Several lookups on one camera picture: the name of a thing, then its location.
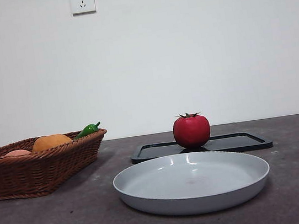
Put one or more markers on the red tomato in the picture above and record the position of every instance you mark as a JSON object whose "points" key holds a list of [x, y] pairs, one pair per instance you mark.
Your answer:
{"points": [[191, 132]]}

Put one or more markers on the black rectangular tray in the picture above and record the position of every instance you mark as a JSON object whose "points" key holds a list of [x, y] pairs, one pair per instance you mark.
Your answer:
{"points": [[240, 141]]}

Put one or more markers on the grey round plate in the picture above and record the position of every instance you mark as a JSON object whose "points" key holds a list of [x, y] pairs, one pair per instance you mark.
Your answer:
{"points": [[193, 186]]}

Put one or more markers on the green chili pepper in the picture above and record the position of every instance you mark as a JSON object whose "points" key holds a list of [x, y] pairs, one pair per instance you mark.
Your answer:
{"points": [[86, 130]]}

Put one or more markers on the brown wicker basket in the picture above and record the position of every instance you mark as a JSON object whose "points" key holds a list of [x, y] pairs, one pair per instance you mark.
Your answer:
{"points": [[40, 169]]}

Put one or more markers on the pale pink egg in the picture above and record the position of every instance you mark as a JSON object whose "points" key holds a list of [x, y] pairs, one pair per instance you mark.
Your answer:
{"points": [[17, 153]]}

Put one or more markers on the white wall socket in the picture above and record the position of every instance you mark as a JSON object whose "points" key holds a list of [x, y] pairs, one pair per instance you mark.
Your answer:
{"points": [[82, 1]]}

